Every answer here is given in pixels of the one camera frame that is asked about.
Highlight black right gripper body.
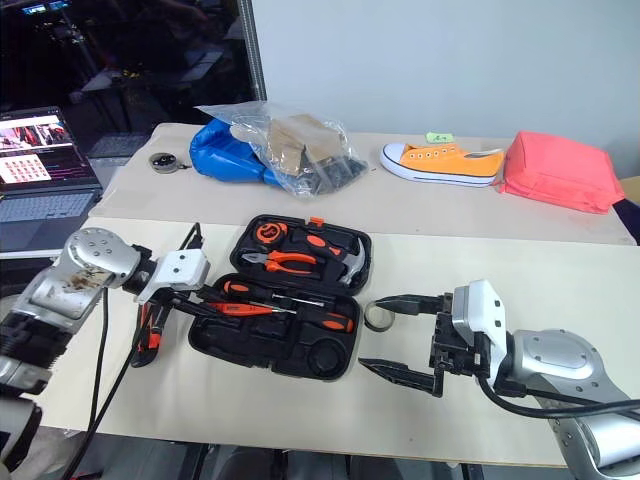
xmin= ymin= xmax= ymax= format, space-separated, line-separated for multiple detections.
xmin=429 ymin=292 xmax=490 ymax=387

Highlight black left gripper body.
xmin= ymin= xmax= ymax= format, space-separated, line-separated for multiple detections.
xmin=142 ymin=285 xmax=201 ymax=321

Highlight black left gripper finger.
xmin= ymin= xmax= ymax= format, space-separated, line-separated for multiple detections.
xmin=179 ymin=222 xmax=204 ymax=251
xmin=172 ymin=291 xmax=225 ymax=320

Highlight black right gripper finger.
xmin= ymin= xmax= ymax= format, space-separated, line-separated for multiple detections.
xmin=358 ymin=356 xmax=446 ymax=400
xmin=373 ymin=294 xmax=445 ymax=318

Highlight orange black utility knife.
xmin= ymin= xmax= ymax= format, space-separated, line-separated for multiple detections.
xmin=130 ymin=299 xmax=167 ymax=370

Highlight black plastic tool case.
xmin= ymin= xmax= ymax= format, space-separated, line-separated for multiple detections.
xmin=187 ymin=214 xmax=374 ymax=382

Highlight orange tester pen screwdriver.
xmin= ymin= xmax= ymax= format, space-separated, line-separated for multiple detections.
xmin=205 ymin=300 xmax=298 ymax=318

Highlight long black orange screwdriver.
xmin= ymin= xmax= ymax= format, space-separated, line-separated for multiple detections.
xmin=222 ymin=280 xmax=338 ymax=308

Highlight short black orange screwdriver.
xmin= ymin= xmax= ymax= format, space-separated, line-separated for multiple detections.
xmin=298 ymin=308 xmax=357 ymax=335

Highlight orange black tape measure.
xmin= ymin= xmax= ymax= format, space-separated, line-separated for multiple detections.
xmin=252 ymin=221 xmax=291 ymax=246

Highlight round metal tin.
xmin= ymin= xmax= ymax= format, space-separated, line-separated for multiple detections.
xmin=148 ymin=151 xmax=192 ymax=175

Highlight blue bag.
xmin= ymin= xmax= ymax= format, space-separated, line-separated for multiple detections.
xmin=188 ymin=118 xmax=302 ymax=188

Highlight brown cardboard pieces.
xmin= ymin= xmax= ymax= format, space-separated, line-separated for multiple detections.
xmin=266 ymin=113 xmax=332 ymax=177

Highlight orange canvas sneaker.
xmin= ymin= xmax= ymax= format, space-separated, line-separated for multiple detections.
xmin=379 ymin=142 xmax=507 ymax=190

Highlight small black parts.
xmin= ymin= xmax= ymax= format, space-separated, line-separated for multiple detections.
xmin=306 ymin=156 xmax=369 ymax=195

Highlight open laptop computer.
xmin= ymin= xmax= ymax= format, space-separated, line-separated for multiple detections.
xmin=0 ymin=105 xmax=105 ymax=258

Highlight clear plastic bag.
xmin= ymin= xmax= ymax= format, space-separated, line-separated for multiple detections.
xmin=193 ymin=100 xmax=371 ymax=203

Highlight silver metal pole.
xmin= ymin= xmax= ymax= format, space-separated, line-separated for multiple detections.
xmin=238 ymin=0 xmax=268 ymax=105

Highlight coral pink folded cloth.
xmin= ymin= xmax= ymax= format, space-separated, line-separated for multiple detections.
xmin=496 ymin=130 xmax=628 ymax=216

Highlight dark purple object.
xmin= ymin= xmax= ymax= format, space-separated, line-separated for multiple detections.
xmin=613 ymin=197 xmax=640 ymax=248

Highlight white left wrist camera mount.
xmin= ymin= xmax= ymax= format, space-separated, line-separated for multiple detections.
xmin=134 ymin=249 xmax=212 ymax=305

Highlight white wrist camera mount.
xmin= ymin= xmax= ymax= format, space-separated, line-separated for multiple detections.
xmin=134 ymin=249 xmax=212 ymax=305
xmin=452 ymin=279 xmax=512 ymax=390

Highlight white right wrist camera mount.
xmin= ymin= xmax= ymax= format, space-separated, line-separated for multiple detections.
xmin=452 ymin=279 xmax=512 ymax=390

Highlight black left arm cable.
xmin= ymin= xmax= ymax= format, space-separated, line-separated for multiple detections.
xmin=59 ymin=287 xmax=144 ymax=480

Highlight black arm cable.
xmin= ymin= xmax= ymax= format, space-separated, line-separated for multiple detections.
xmin=59 ymin=287 xmax=144 ymax=480
xmin=477 ymin=374 xmax=640 ymax=420

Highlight orange handled pliers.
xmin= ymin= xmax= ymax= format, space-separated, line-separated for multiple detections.
xmin=241 ymin=249 xmax=318 ymax=277

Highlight hammer with black orange handle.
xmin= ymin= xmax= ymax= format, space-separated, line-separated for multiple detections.
xmin=289 ymin=225 xmax=370 ymax=288

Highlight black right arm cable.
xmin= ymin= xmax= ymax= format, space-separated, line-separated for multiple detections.
xmin=477 ymin=374 xmax=640 ymax=420

